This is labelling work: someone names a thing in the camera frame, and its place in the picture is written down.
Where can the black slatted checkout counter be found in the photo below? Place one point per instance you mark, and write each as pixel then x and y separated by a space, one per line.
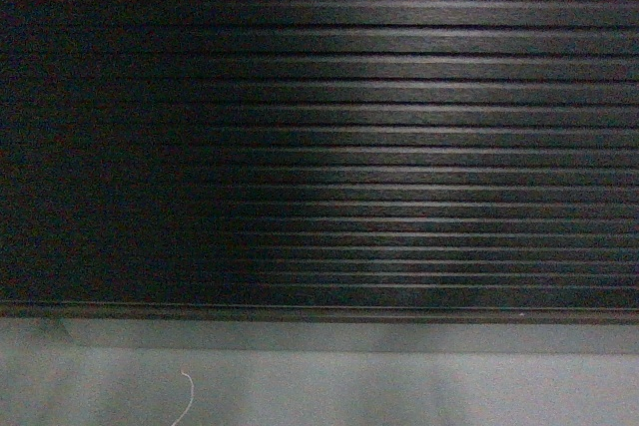
pixel 365 175

